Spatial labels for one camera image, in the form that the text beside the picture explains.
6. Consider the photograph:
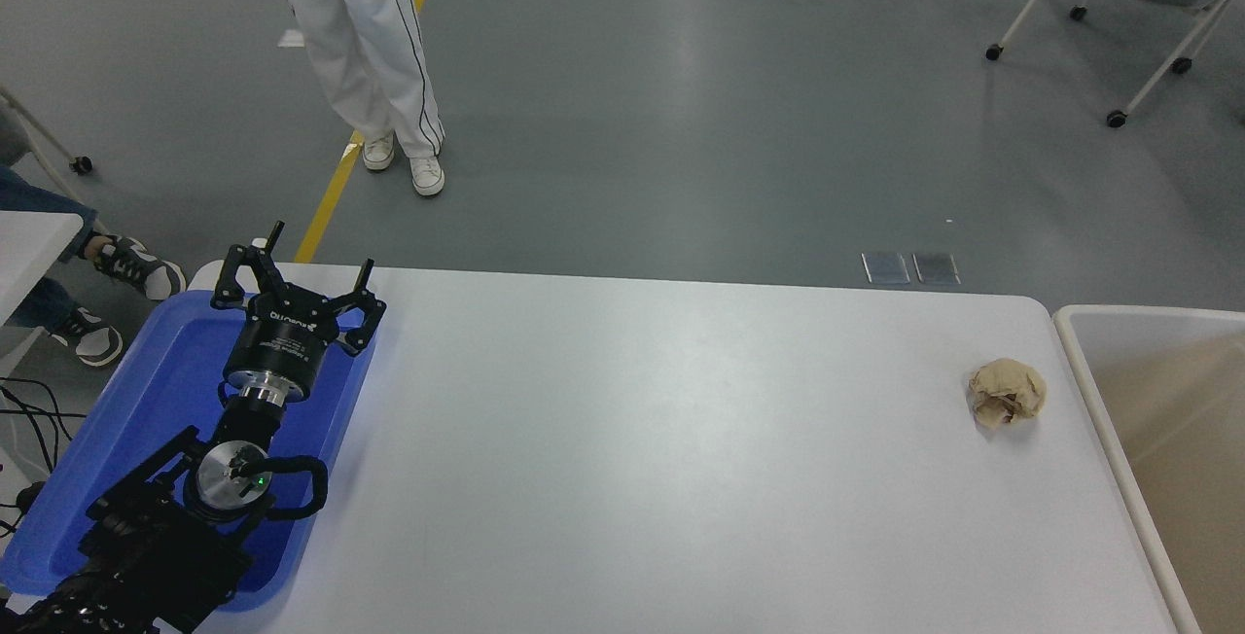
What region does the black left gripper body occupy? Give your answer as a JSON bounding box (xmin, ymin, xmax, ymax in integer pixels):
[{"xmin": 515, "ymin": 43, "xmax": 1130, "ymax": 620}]
[{"xmin": 225, "ymin": 294, "xmax": 343, "ymax": 394}]

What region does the metal floor plate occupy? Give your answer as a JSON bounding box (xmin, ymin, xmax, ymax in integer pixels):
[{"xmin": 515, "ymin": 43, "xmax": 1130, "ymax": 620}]
[
  {"xmin": 863, "ymin": 251, "xmax": 912, "ymax": 285},
  {"xmin": 912, "ymin": 251, "xmax": 962, "ymax": 286}
]

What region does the seated person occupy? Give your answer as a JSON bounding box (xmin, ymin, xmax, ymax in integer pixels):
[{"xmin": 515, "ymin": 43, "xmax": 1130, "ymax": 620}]
[{"xmin": 0, "ymin": 162, "xmax": 188, "ymax": 369}]

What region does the blue plastic tray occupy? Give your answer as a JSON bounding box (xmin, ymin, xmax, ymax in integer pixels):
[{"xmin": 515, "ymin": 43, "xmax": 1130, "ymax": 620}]
[{"xmin": 0, "ymin": 289, "xmax": 380, "ymax": 613}]

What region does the small white side table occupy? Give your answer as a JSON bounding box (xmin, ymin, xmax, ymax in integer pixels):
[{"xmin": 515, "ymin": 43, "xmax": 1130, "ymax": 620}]
[{"xmin": 0, "ymin": 210, "xmax": 85, "ymax": 326}]

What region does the standing person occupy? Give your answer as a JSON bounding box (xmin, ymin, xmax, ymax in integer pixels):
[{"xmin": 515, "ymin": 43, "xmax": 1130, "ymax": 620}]
[{"xmin": 253, "ymin": 0, "xmax": 446, "ymax": 197}]

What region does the crumpled tan paper ball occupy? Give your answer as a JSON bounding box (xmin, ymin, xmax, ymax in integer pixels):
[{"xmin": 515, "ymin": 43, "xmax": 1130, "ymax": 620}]
[{"xmin": 967, "ymin": 359, "xmax": 1049, "ymax": 429}]

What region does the large pale bin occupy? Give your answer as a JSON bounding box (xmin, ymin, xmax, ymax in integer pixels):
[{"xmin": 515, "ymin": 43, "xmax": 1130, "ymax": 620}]
[{"xmin": 1053, "ymin": 304, "xmax": 1245, "ymax": 634}]

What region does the grey wheeled frame leg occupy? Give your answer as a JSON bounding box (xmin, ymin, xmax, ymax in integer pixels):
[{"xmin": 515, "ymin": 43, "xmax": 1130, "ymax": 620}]
[{"xmin": 0, "ymin": 85, "xmax": 94, "ymax": 175}]

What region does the black floor cable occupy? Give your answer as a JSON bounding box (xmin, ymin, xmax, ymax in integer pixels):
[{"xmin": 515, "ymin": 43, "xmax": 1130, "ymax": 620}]
[{"xmin": 0, "ymin": 376, "xmax": 89, "ymax": 476}]

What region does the black cable plug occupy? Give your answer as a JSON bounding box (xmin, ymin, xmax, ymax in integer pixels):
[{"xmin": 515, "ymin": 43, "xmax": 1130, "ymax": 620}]
[{"xmin": 0, "ymin": 481, "xmax": 46, "ymax": 534}]

